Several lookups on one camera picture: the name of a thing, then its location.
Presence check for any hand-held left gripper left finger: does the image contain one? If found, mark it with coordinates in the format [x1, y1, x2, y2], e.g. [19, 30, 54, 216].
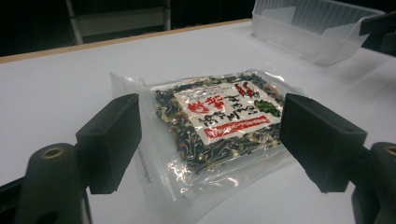
[75, 92, 143, 195]

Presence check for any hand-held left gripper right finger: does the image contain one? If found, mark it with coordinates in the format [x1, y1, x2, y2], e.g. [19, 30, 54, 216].
[278, 92, 372, 194]

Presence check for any clear packet of dried seaweed mix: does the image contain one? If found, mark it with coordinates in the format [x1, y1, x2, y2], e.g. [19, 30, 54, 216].
[108, 68, 304, 216]

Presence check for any translucent plastic container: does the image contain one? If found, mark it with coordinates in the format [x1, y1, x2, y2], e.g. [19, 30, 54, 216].
[250, 0, 387, 67]

